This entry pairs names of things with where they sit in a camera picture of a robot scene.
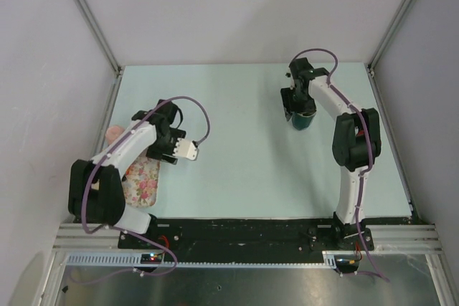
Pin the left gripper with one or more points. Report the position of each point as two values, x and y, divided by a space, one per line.
153 152

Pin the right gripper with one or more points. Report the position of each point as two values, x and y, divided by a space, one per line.
290 107

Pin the teal mug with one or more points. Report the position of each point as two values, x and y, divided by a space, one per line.
302 121

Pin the pink mug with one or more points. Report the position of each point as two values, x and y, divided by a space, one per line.
113 133

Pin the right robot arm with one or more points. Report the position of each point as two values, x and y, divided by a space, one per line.
355 146

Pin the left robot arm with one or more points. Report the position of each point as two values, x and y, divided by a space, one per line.
97 186

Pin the floral tray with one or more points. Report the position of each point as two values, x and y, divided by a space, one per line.
140 183

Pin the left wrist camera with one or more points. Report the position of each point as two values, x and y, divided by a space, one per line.
185 149

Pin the white cable duct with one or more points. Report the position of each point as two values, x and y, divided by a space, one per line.
100 259

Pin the aluminium front rail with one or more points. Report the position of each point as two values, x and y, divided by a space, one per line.
388 239

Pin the aluminium frame post right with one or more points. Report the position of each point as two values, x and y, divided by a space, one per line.
394 26

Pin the aluminium frame post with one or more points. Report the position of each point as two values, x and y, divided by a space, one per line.
97 33
394 26

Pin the aluminium frame post left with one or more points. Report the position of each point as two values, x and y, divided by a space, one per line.
97 33

